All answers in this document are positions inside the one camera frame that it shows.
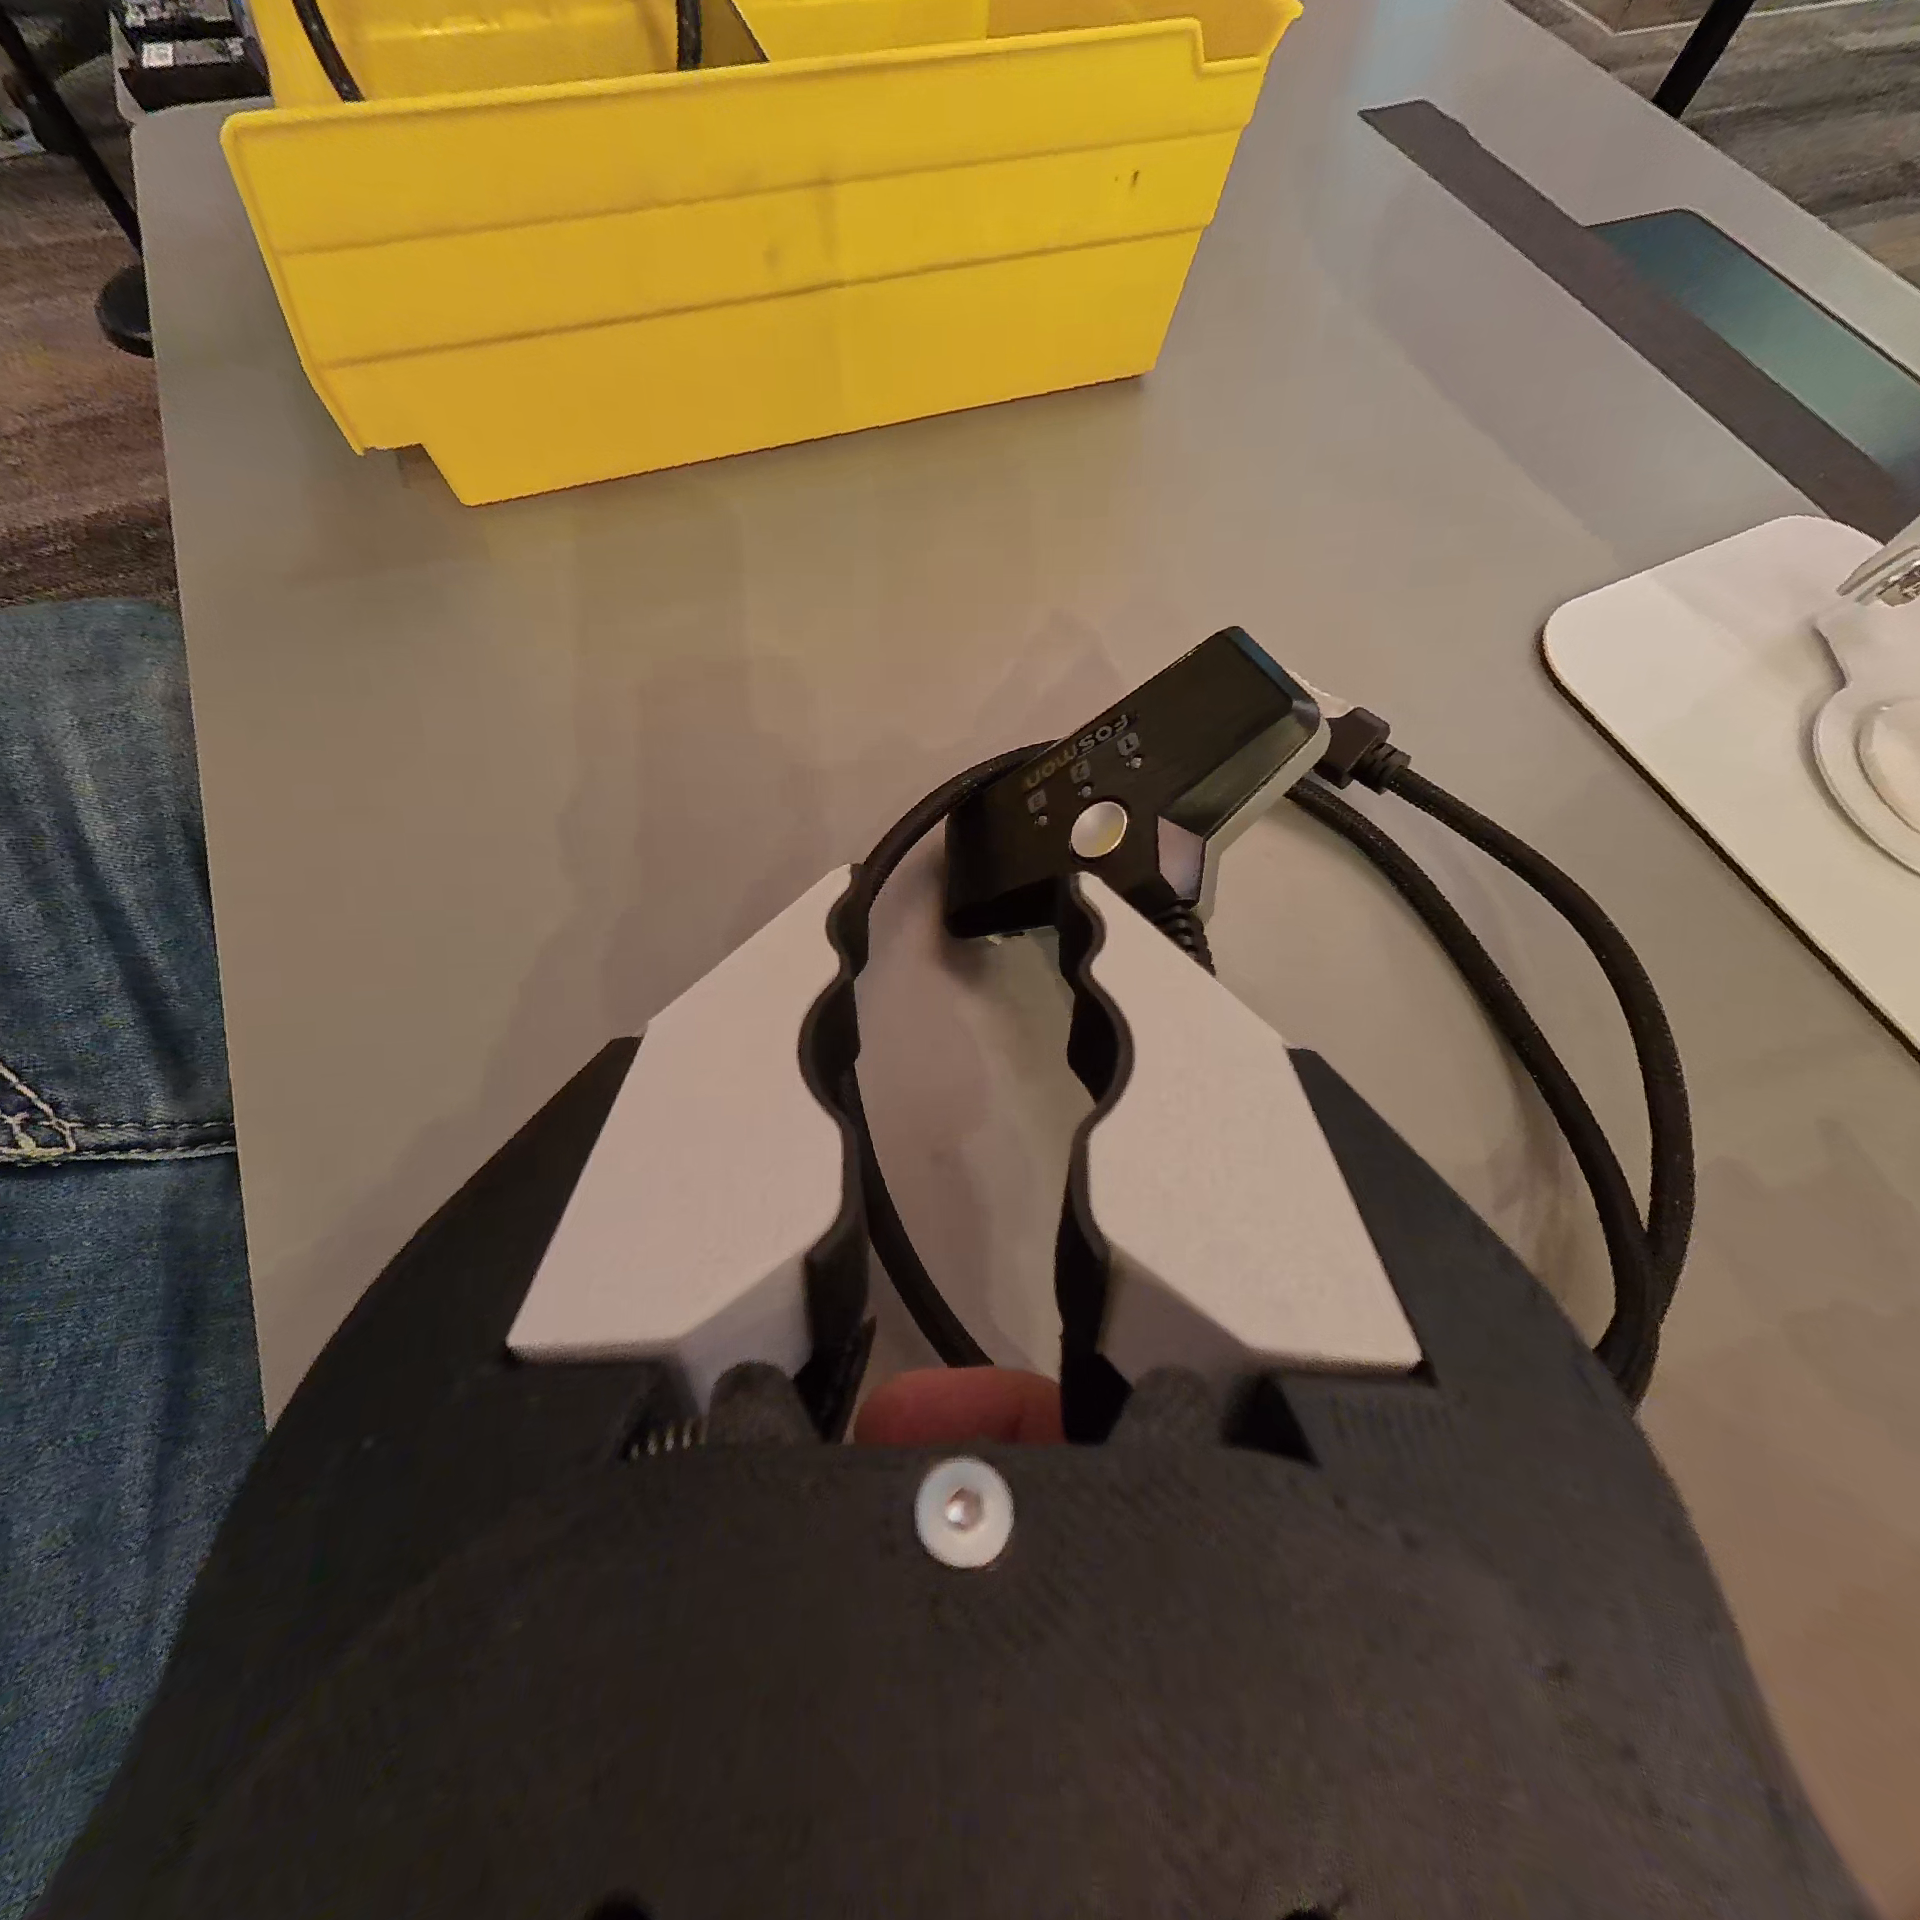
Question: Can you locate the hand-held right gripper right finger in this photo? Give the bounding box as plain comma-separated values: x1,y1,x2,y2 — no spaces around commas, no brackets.
1050,871,1426,1442

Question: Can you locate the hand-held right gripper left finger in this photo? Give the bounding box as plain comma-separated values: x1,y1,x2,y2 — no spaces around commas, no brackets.
508,862,879,1442

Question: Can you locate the black HDMI switch box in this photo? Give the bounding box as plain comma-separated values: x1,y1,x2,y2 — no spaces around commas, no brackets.
942,627,1325,946

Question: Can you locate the yellow plastic bin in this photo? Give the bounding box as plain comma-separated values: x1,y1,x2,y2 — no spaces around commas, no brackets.
222,0,1305,509

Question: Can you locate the person's jeans leg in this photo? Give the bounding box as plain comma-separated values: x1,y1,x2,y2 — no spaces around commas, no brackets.
0,598,271,1920

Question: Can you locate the wooden board stand white base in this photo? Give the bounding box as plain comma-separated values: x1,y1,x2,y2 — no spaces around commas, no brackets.
1543,514,1920,1051

